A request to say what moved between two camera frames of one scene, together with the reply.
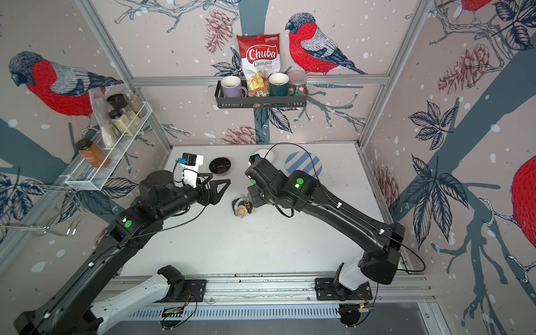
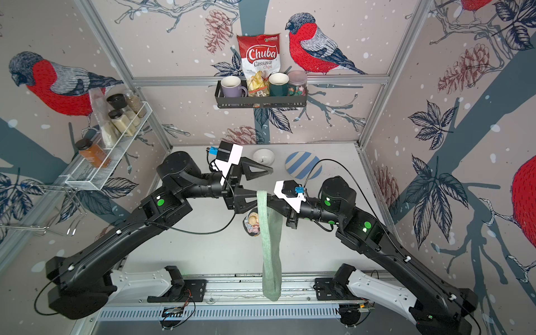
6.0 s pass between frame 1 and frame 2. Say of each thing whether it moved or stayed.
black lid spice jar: stayed
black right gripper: moved
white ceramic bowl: stayed
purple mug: stayed
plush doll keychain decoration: moved
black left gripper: moved
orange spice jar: stayed
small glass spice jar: stayed
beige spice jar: stayed
